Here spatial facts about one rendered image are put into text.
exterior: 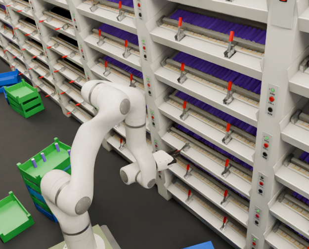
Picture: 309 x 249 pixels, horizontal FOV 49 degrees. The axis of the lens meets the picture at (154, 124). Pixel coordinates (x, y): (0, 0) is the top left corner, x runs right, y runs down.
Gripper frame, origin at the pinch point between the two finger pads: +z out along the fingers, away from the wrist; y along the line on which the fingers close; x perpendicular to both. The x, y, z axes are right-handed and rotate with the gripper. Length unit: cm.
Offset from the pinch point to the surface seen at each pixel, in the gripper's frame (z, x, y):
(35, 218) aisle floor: -56, -64, -66
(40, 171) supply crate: -48, -30, -66
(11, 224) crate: -69, -66, -72
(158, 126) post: 4.0, 6.0, -18.4
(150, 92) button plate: 0.2, 25.5, -22.1
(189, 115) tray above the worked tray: 6.3, 20.5, 1.4
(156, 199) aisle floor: 9, -53, -24
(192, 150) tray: 8.3, 0.1, 3.5
